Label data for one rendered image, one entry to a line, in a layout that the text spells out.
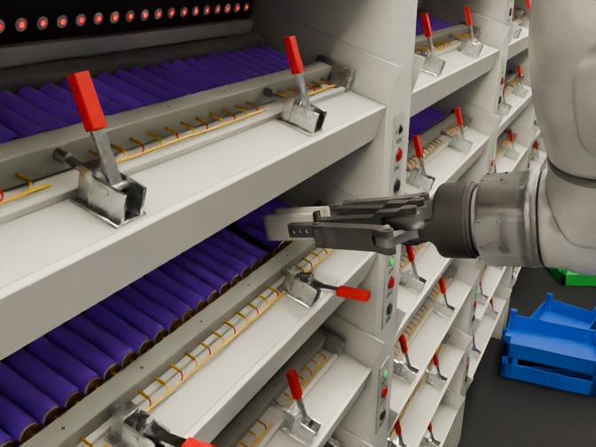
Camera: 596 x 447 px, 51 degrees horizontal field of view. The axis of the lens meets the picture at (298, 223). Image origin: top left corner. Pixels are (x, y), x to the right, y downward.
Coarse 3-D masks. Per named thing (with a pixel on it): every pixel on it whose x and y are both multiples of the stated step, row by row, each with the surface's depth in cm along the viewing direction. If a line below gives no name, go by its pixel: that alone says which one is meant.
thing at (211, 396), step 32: (288, 192) 87; (320, 192) 84; (320, 256) 77; (352, 256) 79; (256, 320) 63; (288, 320) 65; (320, 320) 71; (224, 352) 58; (256, 352) 59; (288, 352) 65; (192, 384) 54; (224, 384) 55; (256, 384) 59; (160, 416) 50; (192, 416) 51; (224, 416) 55
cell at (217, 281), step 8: (176, 256) 65; (184, 256) 66; (176, 264) 65; (184, 264) 65; (192, 264) 65; (192, 272) 64; (200, 272) 64; (208, 272) 64; (208, 280) 64; (216, 280) 64; (224, 280) 64; (216, 288) 64
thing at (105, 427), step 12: (300, 264) 73; (276, 288) 68; (264, 300) 66; (240, 312) 63; (216, 336) 59; (204, 348) 57; (180, 360) 55; (192, 360) 56; (168, 372) 53; (156, 384) 52; (108, 420) 47; (96, 432) 46; (84, 444) 45
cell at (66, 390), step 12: (12, 360) 48; (24, 360) 48; (36, 360) 49; (24, 372) 48; (36, 372) 48; (48, 372) 48; (36, 384) 47; (48, 384) 47; (60, 384) 47; (72, 384) 48; (60, 396) 47
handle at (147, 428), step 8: (152, 416) 46; (144, 424) 45; (144, 432) 46; (152, 432) 46; (160, 432) 46; (168, 432) 46; (160, 440) 45; (168, 440) 45; (176, 440) 45; (184, 440) 45; (192, 440) 44
